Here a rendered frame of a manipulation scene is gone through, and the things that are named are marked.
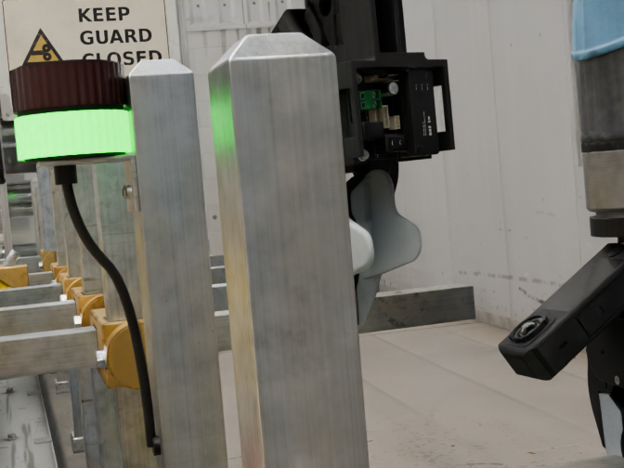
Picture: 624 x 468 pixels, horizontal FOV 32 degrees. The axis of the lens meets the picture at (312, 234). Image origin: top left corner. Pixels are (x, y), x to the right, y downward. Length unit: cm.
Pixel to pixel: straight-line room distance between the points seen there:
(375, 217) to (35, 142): 21
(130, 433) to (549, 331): 34
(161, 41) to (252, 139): 259
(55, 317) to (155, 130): 56
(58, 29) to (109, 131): 233
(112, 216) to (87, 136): 27
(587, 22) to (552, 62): 537
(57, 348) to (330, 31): 38
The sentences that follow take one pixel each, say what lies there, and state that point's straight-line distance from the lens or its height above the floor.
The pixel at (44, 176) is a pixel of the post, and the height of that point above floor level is 111.
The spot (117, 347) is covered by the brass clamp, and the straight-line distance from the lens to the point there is 81.
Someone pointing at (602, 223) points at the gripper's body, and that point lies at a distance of 73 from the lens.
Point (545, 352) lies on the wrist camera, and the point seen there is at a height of 95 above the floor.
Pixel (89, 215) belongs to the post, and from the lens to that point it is 108.
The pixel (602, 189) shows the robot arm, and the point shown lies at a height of 104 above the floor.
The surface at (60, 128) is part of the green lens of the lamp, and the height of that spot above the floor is 110.
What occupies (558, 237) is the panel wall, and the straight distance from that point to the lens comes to 617.
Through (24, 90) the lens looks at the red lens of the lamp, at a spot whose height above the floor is 112.
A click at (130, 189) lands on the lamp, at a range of 58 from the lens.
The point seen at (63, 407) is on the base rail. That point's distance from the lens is 197.
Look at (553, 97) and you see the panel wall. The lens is 610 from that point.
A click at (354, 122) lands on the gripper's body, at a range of 58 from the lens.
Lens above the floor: 107
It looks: 3 degrees down
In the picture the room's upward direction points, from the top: 5 degrees counter-clockwise
